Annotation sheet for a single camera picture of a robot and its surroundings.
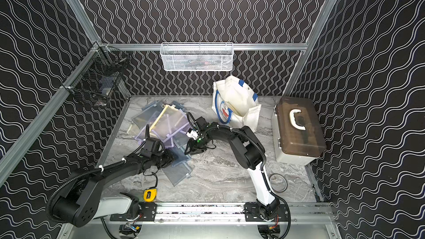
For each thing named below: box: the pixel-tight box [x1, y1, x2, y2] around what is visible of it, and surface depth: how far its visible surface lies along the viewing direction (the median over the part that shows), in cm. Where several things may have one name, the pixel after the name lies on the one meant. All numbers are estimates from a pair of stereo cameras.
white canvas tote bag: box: [211, 75, 262, 129], surface depth 102 cm
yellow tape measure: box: [143, 188, 158, 202], surface depth 80 cm
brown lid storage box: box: [271, 96, 327, 166], surface depth 86 cm
